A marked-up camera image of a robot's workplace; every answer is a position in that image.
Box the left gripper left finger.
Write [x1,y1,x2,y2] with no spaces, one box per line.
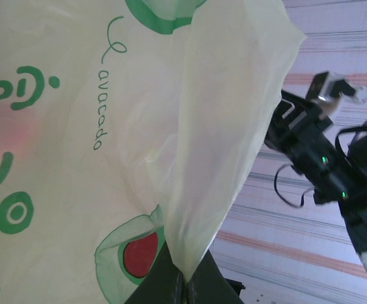
[125,242,185,304]

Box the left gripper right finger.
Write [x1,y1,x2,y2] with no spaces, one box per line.
[185,249,246,304]

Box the yellow plastic bag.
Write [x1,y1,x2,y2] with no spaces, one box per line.
[0,0,308,282]

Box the black cable loop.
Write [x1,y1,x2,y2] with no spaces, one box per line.
[273,163,316,209]

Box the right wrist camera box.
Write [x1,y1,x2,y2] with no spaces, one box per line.
[306,72,367,106]

